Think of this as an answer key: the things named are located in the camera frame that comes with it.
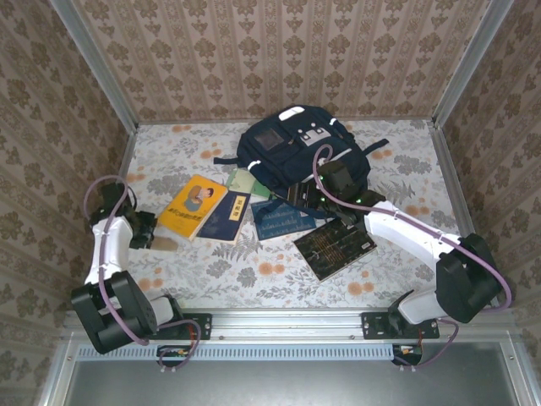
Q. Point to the blue book with white print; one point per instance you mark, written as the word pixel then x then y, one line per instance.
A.
pixel 279 222

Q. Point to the navy blue backpack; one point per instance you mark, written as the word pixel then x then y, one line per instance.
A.
pixel 274 156

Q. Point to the yellow illustrated book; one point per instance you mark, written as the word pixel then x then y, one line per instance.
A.
pixel 190 207

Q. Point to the green notebook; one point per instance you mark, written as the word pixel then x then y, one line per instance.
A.
pixel 243 182

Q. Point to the black book with gold print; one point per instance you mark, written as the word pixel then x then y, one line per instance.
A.
pixel 334 249

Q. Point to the navy book with yellow label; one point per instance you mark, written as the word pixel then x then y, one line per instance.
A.
pixel 224 220

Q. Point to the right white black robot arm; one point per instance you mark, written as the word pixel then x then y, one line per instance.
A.
pixel 406 230

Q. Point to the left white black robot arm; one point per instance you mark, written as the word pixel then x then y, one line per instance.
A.
pixel 107 249

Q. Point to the floral table cover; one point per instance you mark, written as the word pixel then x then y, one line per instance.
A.
pixel 203 270

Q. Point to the grey metal sheet panel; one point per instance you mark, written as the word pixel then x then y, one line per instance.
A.
pixel 287 385

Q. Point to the left aluminium side rail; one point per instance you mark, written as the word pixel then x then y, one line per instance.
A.
pixel 125 152

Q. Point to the aluminium side rail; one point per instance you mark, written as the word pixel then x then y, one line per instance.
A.
pixel 448 169
pixel 125 152

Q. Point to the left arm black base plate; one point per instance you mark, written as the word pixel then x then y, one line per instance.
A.
pixel 198 325

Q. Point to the right aluminium side rail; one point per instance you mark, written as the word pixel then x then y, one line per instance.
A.
pixel 448 169

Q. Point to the aluminium mounting rail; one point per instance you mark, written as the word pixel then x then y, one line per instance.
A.
pixel 287 323

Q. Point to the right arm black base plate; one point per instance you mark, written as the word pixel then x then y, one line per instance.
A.
pixel 374 325

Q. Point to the left aluminium frame post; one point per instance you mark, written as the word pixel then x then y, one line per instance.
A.
pixel 98 63

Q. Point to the aluminium frame post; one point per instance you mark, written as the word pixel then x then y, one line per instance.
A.
pixel 98 63
pixel 470 63

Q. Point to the right aluminium frame post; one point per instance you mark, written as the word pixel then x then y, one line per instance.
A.
pixel 470 63

